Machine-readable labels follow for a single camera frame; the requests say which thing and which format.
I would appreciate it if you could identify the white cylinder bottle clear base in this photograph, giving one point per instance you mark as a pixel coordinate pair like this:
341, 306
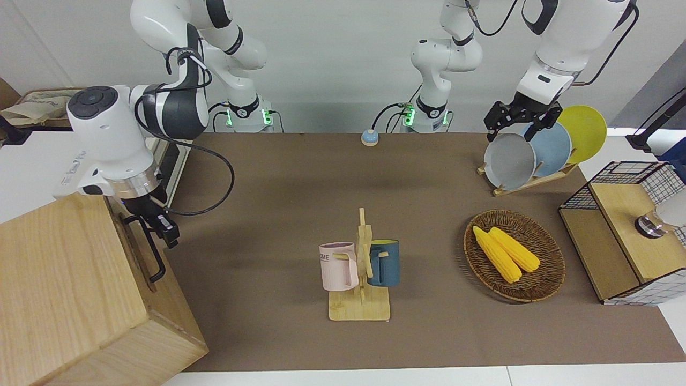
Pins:
672, 214

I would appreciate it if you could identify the pink mug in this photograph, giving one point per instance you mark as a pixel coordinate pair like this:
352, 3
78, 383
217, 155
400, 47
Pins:
337, 265

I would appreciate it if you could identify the black camera stand pole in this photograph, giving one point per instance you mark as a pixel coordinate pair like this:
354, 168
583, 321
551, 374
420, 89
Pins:
656, 120

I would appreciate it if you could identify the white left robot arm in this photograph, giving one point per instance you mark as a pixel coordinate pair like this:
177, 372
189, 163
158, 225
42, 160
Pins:
445, 53

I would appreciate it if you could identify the round brown wicker basket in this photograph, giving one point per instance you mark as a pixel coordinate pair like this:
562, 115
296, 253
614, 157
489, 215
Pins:
541, 284

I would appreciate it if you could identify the yellow plate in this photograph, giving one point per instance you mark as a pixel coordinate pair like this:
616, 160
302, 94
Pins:
587, 131

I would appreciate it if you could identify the wooden plate rack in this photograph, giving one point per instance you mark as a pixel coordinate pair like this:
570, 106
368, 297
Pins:
541, 179

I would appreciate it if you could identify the dark blue mug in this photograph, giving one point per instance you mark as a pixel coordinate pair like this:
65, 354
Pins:
387, 265

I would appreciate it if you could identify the silver toaster oven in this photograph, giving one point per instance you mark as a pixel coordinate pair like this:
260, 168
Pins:
174, 161

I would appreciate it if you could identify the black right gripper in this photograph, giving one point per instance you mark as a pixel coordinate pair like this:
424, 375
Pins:
146, 208

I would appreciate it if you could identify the cardboard box with paper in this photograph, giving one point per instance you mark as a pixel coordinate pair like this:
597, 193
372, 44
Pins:
37, 107

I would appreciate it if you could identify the wooden drawer cabinet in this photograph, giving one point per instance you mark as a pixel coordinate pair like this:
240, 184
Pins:
64, 279

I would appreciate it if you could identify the grey plate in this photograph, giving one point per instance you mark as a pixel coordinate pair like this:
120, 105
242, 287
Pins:
509, 161

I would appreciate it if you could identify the wooden mug tree stand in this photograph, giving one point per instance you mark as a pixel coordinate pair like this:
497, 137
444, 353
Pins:
359, 308

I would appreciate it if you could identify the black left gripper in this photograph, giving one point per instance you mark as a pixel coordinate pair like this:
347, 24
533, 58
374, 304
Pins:
528, 110

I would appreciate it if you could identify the blue service bell wooden base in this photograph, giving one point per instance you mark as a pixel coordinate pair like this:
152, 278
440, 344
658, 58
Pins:
370, 138

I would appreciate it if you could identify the yellow corn cob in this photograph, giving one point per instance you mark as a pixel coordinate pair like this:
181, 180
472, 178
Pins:
496, 254
517, 249

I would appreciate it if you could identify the brown table mat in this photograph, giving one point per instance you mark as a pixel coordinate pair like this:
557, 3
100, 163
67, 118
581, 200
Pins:
278, 214

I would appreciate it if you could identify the light blue plate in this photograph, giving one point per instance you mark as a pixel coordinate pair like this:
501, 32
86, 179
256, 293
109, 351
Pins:
552, 150

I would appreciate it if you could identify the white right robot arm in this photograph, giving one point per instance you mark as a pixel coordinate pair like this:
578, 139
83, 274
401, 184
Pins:
112, 139

